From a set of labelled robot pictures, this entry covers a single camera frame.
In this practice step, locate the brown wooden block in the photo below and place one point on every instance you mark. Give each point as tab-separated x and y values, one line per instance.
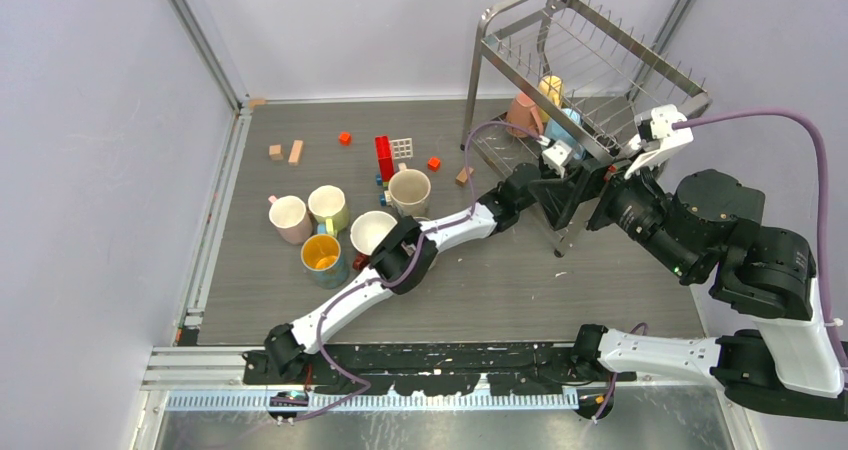
463	176

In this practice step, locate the small tan wooden cube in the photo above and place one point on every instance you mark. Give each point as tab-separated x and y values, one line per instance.
276	152

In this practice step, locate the white window grid piece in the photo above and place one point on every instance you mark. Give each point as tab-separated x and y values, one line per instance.
402	149

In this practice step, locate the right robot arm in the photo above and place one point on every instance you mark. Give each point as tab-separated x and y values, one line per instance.
710	230

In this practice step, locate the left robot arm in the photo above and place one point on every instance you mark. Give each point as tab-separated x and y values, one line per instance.
399	263

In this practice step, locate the dark red cup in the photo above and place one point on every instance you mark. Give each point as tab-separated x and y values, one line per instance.
367	232

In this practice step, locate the steel dish rack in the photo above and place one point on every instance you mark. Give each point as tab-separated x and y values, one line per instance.
610	74

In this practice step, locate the orange cube near grid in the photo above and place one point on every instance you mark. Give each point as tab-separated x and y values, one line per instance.
434	164

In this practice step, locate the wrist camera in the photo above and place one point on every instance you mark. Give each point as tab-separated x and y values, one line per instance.
557	155
661	133

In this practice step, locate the small yellow cup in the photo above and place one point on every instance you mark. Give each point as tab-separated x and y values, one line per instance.
552	87

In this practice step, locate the tan wooden block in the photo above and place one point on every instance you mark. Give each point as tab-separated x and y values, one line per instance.
296	152

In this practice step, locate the pale yellow mug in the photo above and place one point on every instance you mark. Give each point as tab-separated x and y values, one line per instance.
328	205

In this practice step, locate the pink faceted mug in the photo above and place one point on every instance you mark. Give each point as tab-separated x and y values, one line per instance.
290	217

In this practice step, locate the red duplo block tower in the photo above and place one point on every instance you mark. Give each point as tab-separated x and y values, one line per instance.
384	157

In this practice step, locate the blue patterned mug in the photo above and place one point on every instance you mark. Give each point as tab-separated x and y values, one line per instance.
323	258

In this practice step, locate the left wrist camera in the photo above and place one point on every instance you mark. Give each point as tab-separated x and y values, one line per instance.
557	155

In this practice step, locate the light blue cup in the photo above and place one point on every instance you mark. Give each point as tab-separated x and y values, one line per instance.
555	131

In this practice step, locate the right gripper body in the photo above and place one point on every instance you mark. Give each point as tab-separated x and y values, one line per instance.
629	204

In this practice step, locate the cream floral mug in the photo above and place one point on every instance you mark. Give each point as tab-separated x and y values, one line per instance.
409	192

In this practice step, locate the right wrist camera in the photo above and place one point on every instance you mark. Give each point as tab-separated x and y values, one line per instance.
661	133

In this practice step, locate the small salmon cup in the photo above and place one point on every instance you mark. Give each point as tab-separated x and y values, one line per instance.
523	112

